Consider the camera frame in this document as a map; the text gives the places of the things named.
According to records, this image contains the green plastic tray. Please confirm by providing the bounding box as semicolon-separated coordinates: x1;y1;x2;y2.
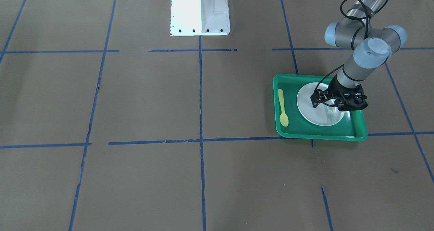
273;74;368;141

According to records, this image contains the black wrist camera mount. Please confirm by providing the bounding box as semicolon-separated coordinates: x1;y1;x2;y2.
311;85;368;112

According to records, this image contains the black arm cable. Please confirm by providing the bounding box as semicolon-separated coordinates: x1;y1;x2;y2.
314;0;373;96

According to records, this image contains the white round plate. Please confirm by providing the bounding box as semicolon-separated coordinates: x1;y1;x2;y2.
296;82;345;127

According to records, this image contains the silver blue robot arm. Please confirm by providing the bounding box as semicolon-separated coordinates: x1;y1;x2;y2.
324;0;408;98

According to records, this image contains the yellow plastic spoon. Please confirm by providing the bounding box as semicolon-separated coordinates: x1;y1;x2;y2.
278;89;289;127

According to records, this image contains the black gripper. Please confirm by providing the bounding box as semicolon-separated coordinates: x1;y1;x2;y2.
328;75;360;99

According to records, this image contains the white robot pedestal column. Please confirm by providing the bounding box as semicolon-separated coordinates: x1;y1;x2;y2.
170;0;231;36

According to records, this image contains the clear plastic fork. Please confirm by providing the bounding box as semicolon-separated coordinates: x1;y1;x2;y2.
324;104;340;124

